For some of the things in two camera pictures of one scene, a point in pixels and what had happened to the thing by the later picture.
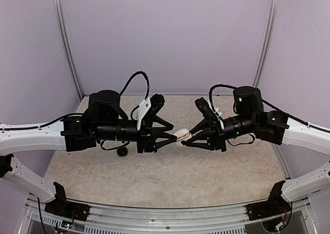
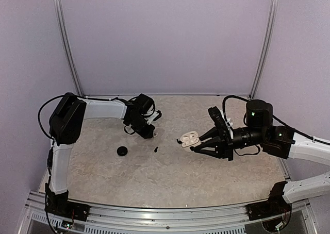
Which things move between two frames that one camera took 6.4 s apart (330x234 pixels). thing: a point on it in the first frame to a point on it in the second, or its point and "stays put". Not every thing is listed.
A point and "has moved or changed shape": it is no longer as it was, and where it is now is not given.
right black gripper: (216, 140) to (224, 147)
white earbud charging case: (182, 135) has moved or changed shape
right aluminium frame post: (274, 2) stays put
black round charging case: (122, 151) stays put
